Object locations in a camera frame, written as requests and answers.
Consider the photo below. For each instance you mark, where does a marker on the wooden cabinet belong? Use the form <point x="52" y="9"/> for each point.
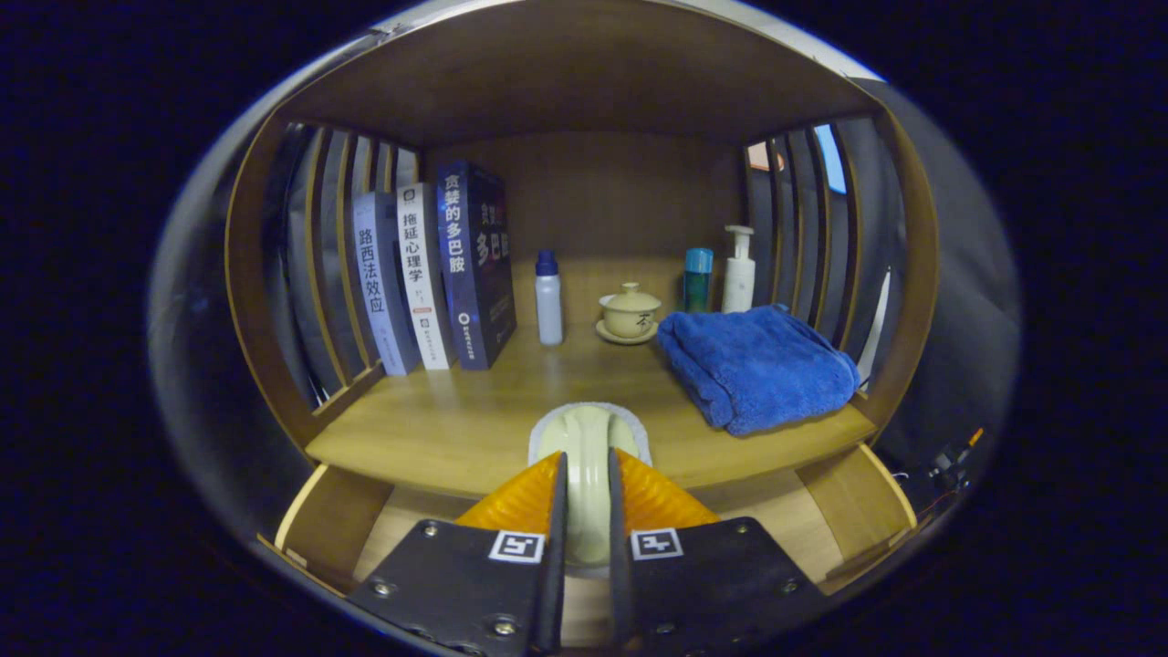
<point x="584" y="73"/>

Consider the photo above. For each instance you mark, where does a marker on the cream lidded teacup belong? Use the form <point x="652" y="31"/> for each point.
<point x="629" y="313"/>

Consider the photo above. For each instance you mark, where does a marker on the black device with orange part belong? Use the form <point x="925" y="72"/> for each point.
<point x="954" y="456"/>

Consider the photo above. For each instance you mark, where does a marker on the white bottle blue cap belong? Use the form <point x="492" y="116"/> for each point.
<point x="548" y="301"/>

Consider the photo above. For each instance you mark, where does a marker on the wooden countertop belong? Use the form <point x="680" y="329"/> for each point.
<point x="474" y="411"/>

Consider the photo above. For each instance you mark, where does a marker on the dark blue book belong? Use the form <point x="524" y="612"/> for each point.
<point x="470" y="265"/>

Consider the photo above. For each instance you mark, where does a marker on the blue folded towel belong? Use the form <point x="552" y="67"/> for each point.
<point x="757" y="365"/>

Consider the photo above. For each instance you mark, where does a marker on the wooden drawer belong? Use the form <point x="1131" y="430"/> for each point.
<point x="328" y="520"/>

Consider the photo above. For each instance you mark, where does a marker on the white book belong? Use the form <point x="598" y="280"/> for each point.
<point x="422" y="274"/>

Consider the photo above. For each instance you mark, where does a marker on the white pump bottle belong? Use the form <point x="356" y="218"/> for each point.
<point x="738" y="274"/>

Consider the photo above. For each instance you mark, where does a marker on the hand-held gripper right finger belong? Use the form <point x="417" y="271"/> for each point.
<point x="620" y="584"/>

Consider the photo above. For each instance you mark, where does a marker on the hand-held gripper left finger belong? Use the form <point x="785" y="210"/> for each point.
<point x="553" y="584"/>

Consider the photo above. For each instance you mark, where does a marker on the teal bottle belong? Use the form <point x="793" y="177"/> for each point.
<point x="698" y="278"/>

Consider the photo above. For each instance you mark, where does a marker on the pale blue book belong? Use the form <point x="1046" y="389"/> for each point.
<point x="379" y="283"/>

